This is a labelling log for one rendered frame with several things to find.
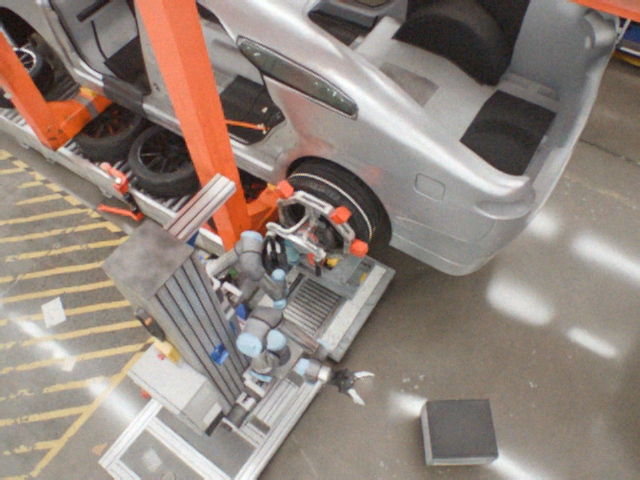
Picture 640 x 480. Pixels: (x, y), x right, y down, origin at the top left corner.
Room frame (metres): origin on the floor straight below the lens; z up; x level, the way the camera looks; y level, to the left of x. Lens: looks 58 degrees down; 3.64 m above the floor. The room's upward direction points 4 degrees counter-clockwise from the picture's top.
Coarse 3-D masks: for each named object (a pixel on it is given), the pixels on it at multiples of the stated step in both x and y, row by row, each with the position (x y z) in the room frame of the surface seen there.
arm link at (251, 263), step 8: (240, 256) 1.38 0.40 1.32; (248, 256) 1.36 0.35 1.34; (256, 256) 1.36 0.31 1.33; (248, 264) 1.32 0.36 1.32; (256, 264) 1.32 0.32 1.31; (248, 272) 1.30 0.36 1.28; (256, 272) 1.30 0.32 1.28; (264, 272) 1.32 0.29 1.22; (256, 280) 1.28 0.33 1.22; (264, 280) 1.30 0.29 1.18; (272, 280) 1.34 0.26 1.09; (264, 288) 1.29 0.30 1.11; (272, 288) 1.30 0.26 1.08; (280, 288) 1.36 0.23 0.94; (272, 296) 1.29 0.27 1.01; (280, 296) 1.30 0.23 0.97; (280, 304) 1.27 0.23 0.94
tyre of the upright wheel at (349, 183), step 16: (320, 160) 2.12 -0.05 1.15; (304, 176) 2.01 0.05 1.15; (320, 176) 1.98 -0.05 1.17; (336, 176) 1.97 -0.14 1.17; (352, 176) 1.97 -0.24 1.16; (320, 192) 1.87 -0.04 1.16; (336, 192) 1.86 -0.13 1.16; (352, 192) 1.87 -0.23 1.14; (368, 192) 1.90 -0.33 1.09; (288, 208) 2.03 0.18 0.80; (352, 208) 1.78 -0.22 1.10; (368, 208) 1.82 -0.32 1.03; (352, 224) 1.73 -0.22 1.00; (368, 224) 1.75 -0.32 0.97; (368, 240) 1.74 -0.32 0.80
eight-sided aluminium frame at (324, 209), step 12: (300, 192) 1.91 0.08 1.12; (276, 204) 1.97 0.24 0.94; (288, 204) 1.91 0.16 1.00; (312, 204) 1.81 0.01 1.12; (324, 204) 1.81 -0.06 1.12; (288, 216) 1.98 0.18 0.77; (288, 228) 1.93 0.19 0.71; (336, 228) 1.70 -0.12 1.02; (348, 228) 1.71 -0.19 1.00; (348, 240) 1.65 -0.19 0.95; (336, 252) 1.75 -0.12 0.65; (348, 252) 1.65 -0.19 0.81
